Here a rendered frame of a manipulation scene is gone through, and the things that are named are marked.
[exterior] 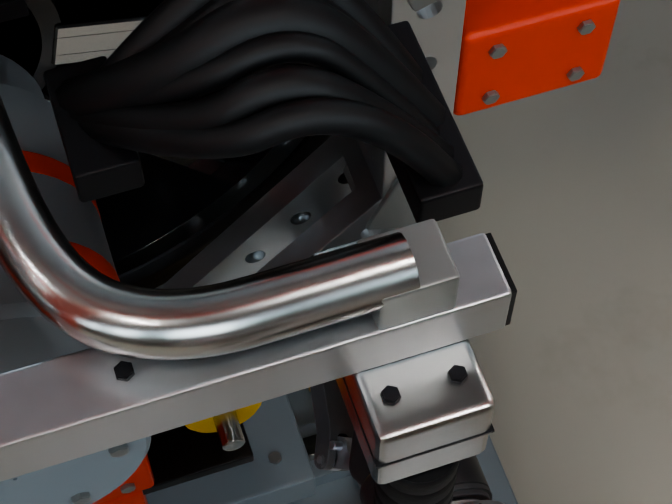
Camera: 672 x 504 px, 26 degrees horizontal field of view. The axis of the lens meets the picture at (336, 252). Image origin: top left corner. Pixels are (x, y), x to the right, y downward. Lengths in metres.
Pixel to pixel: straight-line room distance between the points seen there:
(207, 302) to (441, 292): 0.09
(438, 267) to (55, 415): 0.15
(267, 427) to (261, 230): 0.47
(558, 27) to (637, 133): 1.06
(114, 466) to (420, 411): 0.18
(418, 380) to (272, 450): 0.78
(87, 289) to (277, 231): 0.40
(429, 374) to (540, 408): 1.05
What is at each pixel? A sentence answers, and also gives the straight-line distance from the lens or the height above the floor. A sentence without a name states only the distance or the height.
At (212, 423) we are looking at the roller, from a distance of 1.06.
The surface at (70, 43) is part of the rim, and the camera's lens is 0.83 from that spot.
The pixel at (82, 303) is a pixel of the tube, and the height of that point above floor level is 1.01.
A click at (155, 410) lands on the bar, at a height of 0.97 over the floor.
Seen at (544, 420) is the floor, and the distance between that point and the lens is 1.62.
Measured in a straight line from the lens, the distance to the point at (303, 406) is 1.45.
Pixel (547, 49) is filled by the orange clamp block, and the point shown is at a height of 0.86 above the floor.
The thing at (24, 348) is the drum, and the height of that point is 0.91.
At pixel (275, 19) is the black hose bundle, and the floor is 1.05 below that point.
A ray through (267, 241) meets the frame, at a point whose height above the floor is 0.67.
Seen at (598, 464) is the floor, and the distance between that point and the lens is 1.61.
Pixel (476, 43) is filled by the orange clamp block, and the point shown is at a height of 0.88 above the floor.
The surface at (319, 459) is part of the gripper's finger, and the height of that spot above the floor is 0.61.
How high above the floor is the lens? 1.47
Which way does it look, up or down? 60 degrees down
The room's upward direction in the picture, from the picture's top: straight up
